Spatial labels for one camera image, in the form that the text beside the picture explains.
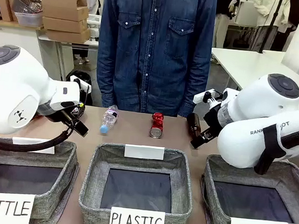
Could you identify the person in denim shirt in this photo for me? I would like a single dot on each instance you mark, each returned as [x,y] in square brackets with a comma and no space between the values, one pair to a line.
[152,51]

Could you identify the black tripod pole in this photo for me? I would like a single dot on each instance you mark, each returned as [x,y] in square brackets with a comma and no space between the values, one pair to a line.
[273,20]

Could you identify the flat cardboard box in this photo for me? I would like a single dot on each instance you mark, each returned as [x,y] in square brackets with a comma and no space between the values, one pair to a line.
[66,35]
[63,25]

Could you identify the person left forearm denim sleeve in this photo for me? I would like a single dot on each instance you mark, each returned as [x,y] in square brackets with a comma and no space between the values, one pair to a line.
[195,92]

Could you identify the small blue-capped plastic bottle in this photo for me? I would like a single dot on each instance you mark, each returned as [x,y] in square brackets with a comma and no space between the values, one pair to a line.
[109,118]

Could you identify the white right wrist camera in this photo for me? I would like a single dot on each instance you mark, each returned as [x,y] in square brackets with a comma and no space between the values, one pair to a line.
[202,97]

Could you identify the bystander in black top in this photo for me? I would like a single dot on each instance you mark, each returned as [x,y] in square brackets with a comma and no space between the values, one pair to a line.
[222,23]

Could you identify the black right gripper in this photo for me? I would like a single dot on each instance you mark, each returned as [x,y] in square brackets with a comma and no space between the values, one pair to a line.
[212,120]

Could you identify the bystander in white coat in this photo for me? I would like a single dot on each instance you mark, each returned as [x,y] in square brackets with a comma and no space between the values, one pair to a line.
[265,12]

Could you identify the white box machine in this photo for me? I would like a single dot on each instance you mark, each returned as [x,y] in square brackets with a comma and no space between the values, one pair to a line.
[245,14]

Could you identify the white cabinet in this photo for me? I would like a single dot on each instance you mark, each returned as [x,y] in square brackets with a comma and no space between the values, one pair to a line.
[13,38]

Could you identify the black bag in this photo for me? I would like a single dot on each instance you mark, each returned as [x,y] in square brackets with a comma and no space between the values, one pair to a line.
[85,77]

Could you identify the blank white card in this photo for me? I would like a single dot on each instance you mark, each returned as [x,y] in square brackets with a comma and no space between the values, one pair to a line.
[144,151]
[24,141]

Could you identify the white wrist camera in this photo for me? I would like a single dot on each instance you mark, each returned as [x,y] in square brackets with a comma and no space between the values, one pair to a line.
[76,80]
[202,97]

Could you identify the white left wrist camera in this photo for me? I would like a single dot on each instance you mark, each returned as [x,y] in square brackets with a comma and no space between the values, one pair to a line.
[76,80]

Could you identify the white table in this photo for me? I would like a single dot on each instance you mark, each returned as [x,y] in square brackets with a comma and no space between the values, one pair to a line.
[244,65]

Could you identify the bystander in dark clothes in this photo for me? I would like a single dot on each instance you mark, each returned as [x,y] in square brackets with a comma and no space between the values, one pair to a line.
[286,37]

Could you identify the clear plastic container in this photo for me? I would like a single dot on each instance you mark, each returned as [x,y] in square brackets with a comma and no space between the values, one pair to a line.
[28,13]

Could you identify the grey fabric basket plastic label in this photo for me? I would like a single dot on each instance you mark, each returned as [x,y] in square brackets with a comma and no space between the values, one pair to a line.
[96,170]

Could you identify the white BOTTLE label card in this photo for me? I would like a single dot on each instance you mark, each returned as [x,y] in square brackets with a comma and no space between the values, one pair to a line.
[2,207]

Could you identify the white PLASTIC label card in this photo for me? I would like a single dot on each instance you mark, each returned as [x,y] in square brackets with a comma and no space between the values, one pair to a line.
[136,222]

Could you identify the grey fabric basket can label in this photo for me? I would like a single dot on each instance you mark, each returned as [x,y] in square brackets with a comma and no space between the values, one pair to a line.
[211,181]

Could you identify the person right forearm denim sleeve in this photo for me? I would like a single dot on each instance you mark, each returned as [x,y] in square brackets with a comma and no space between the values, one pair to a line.
[105,81]

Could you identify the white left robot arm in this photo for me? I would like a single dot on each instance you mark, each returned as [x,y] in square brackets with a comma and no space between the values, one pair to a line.
[11,88]

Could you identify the large open cardboard box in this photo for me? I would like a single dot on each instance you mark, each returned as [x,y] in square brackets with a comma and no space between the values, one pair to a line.
[61,5]

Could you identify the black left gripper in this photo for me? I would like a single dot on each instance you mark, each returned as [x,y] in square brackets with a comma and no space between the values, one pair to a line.
[67,114]

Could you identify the grey fabric basket bottle label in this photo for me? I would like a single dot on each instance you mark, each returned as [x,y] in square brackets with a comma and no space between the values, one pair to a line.
[62,162]

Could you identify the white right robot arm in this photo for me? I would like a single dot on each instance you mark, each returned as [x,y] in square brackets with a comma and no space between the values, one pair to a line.
[258,106]

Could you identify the brown glass bottle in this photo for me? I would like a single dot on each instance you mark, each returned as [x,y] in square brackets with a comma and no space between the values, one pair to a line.
[193,125]

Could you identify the crushed red can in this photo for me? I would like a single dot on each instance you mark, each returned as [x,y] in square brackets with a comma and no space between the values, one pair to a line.
[156,126]

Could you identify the small cardboard box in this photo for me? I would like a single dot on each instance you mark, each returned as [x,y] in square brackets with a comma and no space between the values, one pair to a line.
[4,8]

